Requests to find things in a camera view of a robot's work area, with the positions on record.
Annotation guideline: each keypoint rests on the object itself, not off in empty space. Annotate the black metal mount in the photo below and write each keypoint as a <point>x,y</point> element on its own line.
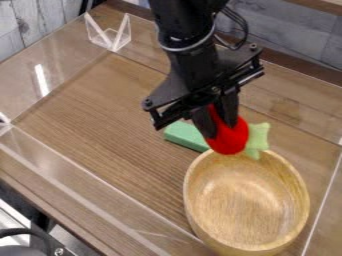
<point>45,243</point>

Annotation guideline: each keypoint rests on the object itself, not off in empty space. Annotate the green foam block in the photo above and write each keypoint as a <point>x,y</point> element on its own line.
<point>184,135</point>

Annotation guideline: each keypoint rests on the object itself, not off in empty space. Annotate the clear acrylic enclosure wall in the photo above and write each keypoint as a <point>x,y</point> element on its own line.
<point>117,225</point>

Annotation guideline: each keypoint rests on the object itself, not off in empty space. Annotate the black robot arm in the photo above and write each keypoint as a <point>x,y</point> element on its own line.
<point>185,23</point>

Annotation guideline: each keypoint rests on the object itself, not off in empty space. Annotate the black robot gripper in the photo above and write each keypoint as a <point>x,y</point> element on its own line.
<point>205,76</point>

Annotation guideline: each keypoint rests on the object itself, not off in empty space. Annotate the red plush strawberry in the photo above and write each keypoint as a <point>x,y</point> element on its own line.
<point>244,138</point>

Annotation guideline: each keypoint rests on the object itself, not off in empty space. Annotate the wooden bowl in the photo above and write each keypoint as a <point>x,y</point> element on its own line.
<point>247,205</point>

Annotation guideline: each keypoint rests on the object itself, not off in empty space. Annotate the clear acrylic corner bracket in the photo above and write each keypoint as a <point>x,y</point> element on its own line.
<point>108,38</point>

